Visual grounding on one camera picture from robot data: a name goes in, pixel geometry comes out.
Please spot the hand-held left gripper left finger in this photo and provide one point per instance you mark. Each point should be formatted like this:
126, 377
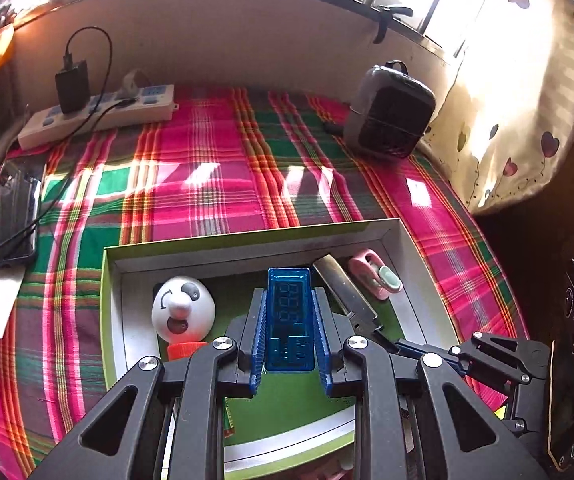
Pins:
257, 340

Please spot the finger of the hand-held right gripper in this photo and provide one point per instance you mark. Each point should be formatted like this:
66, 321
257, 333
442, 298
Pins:
507, 357
427, 355

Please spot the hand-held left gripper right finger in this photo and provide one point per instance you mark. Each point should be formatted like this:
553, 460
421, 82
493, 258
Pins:
323, 340

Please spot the blue transparent usb tester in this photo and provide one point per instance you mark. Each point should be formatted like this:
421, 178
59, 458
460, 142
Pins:
289, 310

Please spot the metal folding knife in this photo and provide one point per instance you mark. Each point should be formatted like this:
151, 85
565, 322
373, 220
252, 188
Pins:
347, 295

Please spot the red capped medicine bottle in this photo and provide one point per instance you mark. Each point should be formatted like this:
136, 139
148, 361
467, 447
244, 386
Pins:
184, 351

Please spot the white panda toy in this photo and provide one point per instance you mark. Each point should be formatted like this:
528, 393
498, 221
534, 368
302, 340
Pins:
182, 310

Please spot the pink nail clipper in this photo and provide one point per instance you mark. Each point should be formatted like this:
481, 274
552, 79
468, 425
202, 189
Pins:
374, 272

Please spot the green cardboard box tray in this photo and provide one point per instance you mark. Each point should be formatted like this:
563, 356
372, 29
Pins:
247, 245

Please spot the plaid pink green blanket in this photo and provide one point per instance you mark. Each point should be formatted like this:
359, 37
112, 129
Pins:
207, 180

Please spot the cream curtain with hearts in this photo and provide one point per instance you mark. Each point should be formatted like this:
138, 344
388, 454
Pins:
512, 110

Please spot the white power strip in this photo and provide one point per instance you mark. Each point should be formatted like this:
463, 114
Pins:
132, 110

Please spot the black smartphone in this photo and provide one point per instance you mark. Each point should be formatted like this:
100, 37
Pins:
9, 220

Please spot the white plug in strip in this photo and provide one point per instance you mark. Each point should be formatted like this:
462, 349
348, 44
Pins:
134, 82

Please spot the black power adapter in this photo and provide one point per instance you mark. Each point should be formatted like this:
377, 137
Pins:
72, 87

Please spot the black window hook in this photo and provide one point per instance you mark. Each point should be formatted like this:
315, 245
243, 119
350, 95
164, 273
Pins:
384, 20

